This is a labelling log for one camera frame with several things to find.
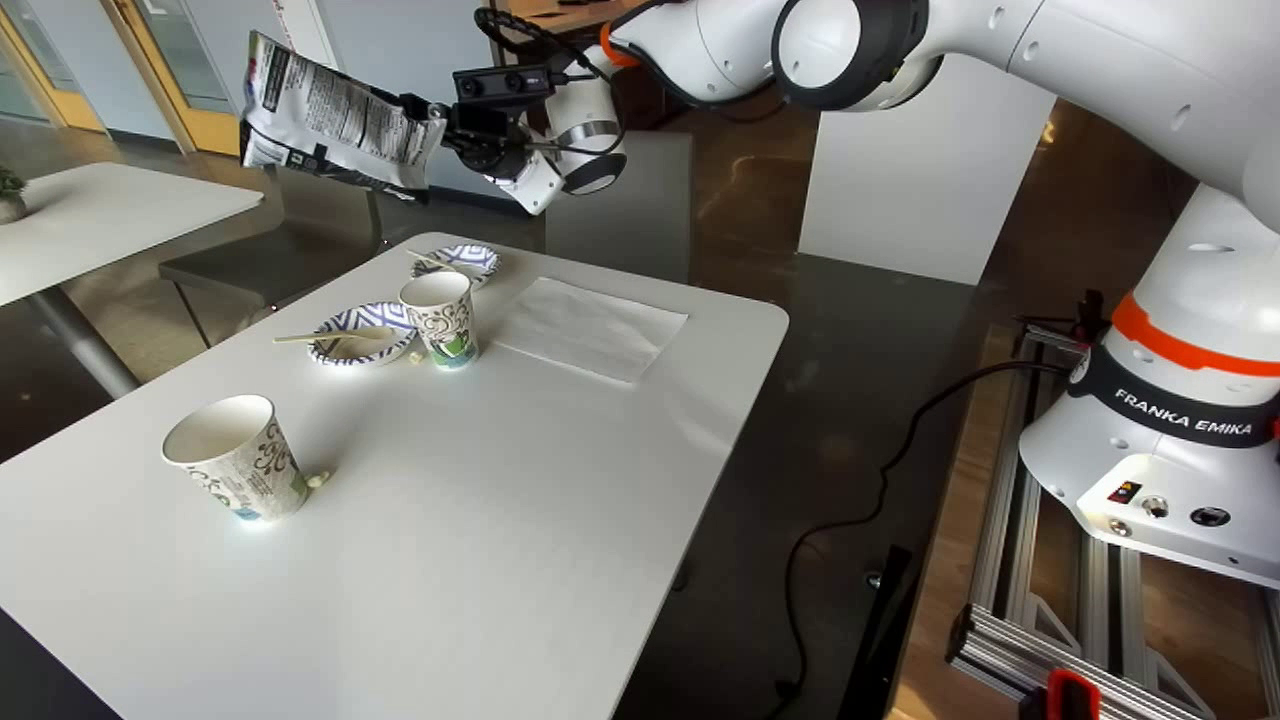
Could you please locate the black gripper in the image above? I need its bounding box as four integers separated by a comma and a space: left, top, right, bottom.
443, 105, 582, 215

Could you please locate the black snack packet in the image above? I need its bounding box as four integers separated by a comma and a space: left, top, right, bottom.
241, 30, 447, 193

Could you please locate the paper cup left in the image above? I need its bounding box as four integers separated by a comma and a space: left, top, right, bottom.
160, 395, 313, 520

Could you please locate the patterned bowl far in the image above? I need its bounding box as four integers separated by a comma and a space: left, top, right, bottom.
411, 245, 499, 283

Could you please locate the patterned bowl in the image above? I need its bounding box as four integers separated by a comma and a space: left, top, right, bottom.
411, 245, 499, 283
309, 300, 421, 368

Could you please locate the white paper napkin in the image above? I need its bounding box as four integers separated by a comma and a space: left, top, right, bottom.
496, 276, 687, 389

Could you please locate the patterned bowl near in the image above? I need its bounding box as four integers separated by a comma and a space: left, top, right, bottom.
309, 300, 421, 368

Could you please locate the wooden spoon in bowl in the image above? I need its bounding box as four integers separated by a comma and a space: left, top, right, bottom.
275, 327, 385, 342

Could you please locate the white square table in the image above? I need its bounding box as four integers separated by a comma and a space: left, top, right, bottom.
0, 235, 787, 720

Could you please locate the small potted plant left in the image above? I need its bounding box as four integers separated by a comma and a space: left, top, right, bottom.
0, 169, 26, 225

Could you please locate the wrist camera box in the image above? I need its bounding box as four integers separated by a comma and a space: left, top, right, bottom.
450, 62, 554, 109

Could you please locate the black cable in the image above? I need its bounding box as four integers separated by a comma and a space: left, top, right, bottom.
765, 349, 1086, 720

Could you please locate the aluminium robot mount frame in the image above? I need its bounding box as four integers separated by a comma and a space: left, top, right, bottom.
951, 327, 1280, 720

